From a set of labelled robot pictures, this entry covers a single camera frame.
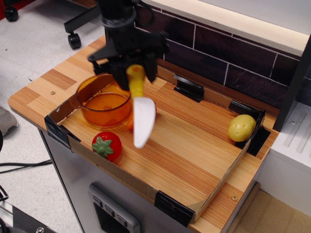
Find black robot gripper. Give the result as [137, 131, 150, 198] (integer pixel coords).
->
[88, 19, 169, 91]

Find yellow handled white toy knife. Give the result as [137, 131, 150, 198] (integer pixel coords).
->
[126, 64, 156, 149]

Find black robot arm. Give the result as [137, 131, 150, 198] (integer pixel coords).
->
[88, 0, 169, 91]

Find orange transparent plastic pot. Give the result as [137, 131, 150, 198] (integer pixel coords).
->
[69, 74, 132, 127]

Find cardboard fence with black tape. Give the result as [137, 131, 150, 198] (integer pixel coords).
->
[43, 54, 277, 233]

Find orange toy carrot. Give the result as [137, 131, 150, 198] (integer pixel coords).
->
[127, 107, 156, 131]

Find black chair caster wheel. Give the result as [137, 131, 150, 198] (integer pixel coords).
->
[68, 33, 81, 50]

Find red toy strawberry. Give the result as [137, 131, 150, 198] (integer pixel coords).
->
[92, 132, 122, 162]

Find yellow toy potato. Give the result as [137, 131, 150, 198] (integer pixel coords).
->
[228, 115, 256, 142]

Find dark brick backsplash panel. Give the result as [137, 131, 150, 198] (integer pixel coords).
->
[103, 0, 311, 110]

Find grey toy oven front panel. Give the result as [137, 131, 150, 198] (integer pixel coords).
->
[88, 184, 141, 233]

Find black caster wheel far left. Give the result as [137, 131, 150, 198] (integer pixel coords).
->
[4, 6, 18, 22]

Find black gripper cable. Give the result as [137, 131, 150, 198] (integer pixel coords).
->
[135, 0, 155, 27]

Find black floor cable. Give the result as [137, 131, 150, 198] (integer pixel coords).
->
[0, 159, 52, 174]

